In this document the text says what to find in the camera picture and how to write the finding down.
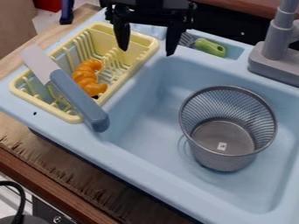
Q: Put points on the toy sink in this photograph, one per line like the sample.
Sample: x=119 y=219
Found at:
x=163 y=122

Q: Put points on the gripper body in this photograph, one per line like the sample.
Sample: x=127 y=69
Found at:
x=155 y=8

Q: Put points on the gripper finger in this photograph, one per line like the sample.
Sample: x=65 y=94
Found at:
x=172 y=39
x=122 y=33

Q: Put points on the orange toy croissant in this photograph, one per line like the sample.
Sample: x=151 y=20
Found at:
x=88 y=77

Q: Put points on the silver mesh strainer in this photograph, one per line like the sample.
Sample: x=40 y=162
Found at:
x=227 y=128

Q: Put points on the yellow dish rack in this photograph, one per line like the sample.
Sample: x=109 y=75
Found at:
x=113 y=55

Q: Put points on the grey toy knife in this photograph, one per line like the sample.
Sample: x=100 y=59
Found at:
x=76 y=93

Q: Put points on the tap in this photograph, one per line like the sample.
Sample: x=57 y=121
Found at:
x=278 y=43

